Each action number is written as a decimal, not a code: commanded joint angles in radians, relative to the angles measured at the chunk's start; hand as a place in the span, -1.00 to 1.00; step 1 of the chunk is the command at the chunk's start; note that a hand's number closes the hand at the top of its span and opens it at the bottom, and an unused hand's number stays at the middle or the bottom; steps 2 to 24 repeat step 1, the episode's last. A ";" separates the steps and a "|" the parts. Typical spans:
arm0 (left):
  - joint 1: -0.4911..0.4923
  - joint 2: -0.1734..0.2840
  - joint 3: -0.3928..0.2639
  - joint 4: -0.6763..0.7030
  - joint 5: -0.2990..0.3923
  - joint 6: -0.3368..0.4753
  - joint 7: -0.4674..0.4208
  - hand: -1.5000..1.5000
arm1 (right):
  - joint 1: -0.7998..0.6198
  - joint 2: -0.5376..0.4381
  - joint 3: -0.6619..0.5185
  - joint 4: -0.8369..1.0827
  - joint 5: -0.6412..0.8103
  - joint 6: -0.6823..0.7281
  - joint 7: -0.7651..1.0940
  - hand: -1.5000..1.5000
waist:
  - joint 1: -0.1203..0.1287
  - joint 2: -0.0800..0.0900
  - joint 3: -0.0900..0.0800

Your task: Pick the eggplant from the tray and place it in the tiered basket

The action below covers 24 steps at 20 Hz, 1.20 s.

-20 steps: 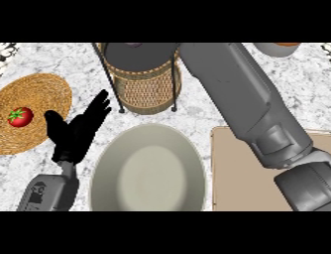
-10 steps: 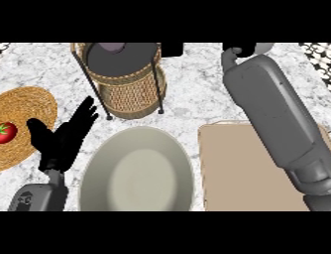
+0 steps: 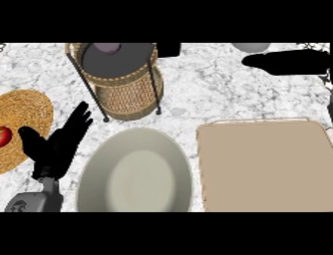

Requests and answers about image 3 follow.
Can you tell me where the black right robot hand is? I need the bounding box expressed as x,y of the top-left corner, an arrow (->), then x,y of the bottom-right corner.
240,43 -> 333,88

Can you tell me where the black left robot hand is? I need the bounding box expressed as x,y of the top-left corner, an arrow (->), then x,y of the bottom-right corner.
18,101 -> 96,182

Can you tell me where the wicker tiered basket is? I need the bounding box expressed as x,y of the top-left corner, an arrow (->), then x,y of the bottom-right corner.
64,43 -> 167,124

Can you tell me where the purple eggplant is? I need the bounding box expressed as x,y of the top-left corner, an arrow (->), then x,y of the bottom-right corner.
92,43 -> 125,56

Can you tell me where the beige rectangular tray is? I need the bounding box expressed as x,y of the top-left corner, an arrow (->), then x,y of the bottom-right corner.
194,117 -> 333,213

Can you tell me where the grey round bowl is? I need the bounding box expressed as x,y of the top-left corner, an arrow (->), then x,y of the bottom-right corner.
229,43 -> 272,54

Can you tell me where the round woven straw placemat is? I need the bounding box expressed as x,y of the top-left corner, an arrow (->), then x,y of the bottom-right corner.
0,89 -> 56,180

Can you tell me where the pale grey oval plate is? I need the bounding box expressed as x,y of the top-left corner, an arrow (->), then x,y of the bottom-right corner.
76,127 -> 194,213

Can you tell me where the black box-shaped object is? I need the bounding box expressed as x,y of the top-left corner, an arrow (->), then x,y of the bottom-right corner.
157,43 -> 182,59

